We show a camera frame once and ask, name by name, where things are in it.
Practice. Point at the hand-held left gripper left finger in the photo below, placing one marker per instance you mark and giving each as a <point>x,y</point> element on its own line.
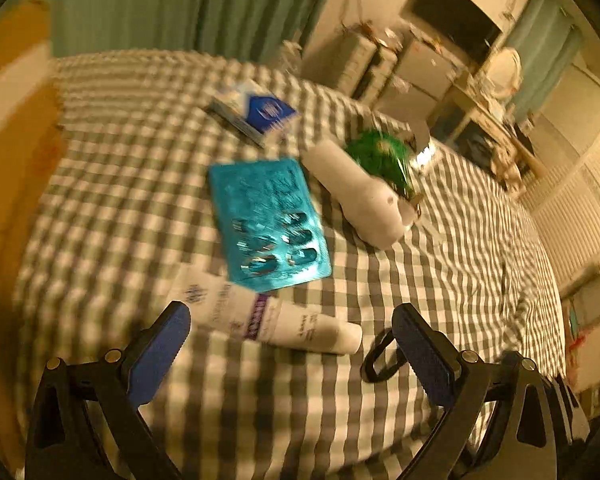
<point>156,355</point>

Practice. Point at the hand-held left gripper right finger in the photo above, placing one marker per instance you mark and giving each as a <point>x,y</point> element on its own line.
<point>426,356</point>

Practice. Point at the white tube with purple band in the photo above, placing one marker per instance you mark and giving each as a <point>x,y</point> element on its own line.
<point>290,322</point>

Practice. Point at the checkered cloth covered desktop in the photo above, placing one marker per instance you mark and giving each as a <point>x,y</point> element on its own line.
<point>130,200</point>

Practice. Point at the white rolled towel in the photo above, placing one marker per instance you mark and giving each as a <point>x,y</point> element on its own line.
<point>355,190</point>

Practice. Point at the teal blister pack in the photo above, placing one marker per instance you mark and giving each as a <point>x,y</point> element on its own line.
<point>260,200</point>

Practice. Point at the green snack bag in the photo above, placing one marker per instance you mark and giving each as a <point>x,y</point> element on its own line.
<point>380,155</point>

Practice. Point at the white slatted cabinet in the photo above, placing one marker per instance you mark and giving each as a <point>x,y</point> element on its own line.
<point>580,200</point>

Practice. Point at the cluttered wooden side table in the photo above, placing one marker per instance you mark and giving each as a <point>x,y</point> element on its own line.
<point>485,130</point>

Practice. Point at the blue and white box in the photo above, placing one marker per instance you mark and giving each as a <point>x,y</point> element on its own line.
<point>260,110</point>

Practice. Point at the yellow wooden board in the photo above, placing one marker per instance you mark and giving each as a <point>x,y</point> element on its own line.
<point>15,125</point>

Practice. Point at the grey cabinet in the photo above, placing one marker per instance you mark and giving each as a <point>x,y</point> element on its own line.
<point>425,75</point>

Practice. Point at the round white mirror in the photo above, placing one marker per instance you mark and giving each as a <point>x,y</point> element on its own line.
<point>505,72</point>

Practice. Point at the grey suitcase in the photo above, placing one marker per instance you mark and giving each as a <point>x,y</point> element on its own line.
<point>337,60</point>

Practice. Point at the teal window curtain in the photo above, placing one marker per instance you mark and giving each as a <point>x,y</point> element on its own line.
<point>540,45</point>

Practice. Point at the black flat screen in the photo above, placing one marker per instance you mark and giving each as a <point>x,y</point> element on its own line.
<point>455,15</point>

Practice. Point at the green curtain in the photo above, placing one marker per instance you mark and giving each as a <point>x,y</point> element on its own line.
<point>180,5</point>

